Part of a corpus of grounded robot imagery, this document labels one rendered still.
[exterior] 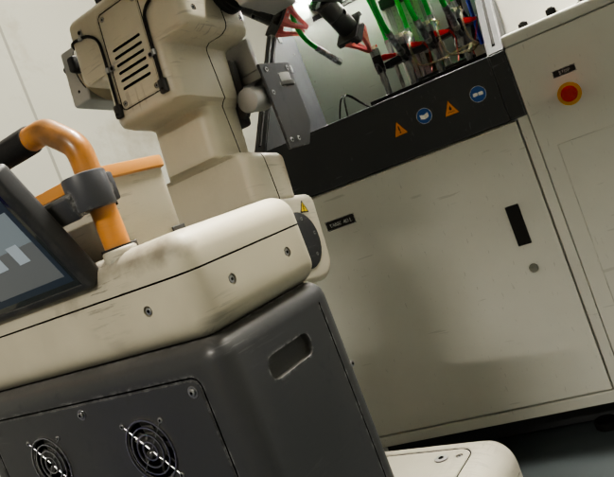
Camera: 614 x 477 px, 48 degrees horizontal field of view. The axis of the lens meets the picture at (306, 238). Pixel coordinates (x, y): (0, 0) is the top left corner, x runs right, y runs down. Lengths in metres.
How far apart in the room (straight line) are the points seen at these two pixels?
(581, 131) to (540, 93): 0.13
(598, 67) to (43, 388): 1.30
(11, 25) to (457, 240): 2.31
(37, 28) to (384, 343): 2.27
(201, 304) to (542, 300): 1.15
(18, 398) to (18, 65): 2.38
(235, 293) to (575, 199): 1.08
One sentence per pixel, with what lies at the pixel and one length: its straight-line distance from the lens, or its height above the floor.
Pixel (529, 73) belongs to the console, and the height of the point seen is 0.88.
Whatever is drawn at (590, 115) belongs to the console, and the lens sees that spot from 1.70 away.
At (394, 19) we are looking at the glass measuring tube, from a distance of 2.29.
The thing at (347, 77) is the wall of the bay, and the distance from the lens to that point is 2.36.
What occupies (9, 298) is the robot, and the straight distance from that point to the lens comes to 0.97.
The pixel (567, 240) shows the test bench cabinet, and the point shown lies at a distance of 1.73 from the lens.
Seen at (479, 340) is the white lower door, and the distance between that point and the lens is 1.82.
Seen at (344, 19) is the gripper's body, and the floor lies 1.20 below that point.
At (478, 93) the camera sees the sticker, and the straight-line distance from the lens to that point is 1.71.
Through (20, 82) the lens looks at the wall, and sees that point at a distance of 3.28.
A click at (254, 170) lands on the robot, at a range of 1.17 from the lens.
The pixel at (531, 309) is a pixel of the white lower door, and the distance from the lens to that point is 1.78.
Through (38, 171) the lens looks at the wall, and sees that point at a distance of 3.14.
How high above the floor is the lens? 0.79
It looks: 3 degrees down
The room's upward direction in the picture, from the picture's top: 21 degrees counter-clockwise
